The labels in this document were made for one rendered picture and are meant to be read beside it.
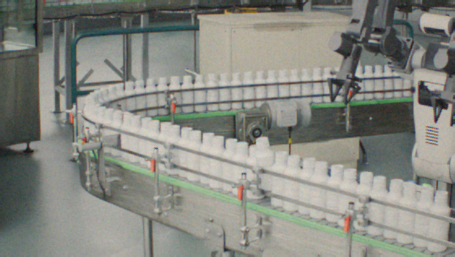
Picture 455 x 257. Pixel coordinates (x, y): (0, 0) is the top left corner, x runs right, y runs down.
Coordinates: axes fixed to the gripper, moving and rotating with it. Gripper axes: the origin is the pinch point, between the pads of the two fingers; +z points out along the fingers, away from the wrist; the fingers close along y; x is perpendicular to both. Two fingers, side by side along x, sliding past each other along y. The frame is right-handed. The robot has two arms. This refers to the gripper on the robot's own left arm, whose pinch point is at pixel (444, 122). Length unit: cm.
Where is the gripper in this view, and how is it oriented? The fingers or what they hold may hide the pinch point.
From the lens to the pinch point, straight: 297.4
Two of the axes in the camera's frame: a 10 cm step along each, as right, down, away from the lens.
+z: -2.9, 9.5, -0.5
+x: 6.4, 2.4, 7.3
